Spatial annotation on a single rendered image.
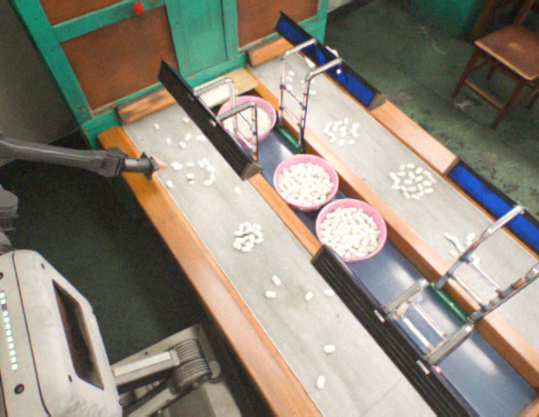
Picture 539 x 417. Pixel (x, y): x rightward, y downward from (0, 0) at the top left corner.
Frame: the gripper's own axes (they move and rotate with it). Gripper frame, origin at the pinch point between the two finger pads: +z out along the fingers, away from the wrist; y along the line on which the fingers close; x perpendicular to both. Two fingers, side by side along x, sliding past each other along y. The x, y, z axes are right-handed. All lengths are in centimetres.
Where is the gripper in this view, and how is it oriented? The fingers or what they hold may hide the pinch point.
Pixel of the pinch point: (164, 167)
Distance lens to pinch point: 173.5
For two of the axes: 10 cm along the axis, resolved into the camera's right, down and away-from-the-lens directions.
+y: -5.8, -6.9, 4.3
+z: 6.3, -0.3, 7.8
